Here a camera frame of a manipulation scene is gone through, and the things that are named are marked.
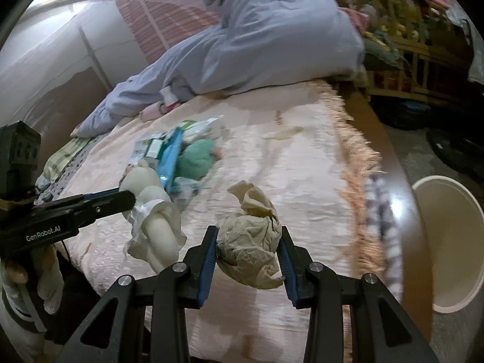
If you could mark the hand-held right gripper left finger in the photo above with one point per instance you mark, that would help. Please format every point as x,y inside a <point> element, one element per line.
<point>207,268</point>

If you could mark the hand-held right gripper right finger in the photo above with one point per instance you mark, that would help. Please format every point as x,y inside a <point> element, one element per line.
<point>288,272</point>

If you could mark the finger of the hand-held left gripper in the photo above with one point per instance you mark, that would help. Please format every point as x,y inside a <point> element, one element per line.
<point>109,204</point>
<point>100,192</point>

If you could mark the beige paper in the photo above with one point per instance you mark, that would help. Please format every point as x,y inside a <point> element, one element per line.
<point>245,245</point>

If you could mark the cream diaper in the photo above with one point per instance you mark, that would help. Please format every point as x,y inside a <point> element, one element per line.
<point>158,215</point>

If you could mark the white plastic bin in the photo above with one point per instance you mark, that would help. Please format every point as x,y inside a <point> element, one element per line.
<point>446,242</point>

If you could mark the person's left hand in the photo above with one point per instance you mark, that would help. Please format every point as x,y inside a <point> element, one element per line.
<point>45,276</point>

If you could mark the dark dotted bed sheet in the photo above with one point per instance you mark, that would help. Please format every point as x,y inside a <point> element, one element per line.
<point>49,189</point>

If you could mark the green plaid cloth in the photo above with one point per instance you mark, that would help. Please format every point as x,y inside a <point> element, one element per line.
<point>62,158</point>

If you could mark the blue snack packet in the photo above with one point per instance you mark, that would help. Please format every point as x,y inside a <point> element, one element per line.
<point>169,158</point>

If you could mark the clear plastic wrapper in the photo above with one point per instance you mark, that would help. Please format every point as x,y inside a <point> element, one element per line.
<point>185,191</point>

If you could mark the pink pouch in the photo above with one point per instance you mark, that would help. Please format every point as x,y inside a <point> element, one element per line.
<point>151,112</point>

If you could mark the brown headboard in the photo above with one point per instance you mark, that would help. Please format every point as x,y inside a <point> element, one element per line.
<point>68,98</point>

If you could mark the checkered cloth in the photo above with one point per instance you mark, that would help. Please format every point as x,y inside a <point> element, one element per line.
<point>383,234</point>

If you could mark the white bottle with pink label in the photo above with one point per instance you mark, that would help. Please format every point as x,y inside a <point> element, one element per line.
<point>168,96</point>

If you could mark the black floor object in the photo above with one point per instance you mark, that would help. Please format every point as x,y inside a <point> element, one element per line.
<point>457,151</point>

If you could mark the blue grey duvet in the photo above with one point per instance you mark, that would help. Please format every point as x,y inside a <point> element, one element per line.
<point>257,45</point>

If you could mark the wooden crib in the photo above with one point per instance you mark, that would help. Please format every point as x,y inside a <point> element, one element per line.
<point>408,45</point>

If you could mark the brown wooden bed frame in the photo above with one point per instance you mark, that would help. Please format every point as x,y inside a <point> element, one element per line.
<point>393,181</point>

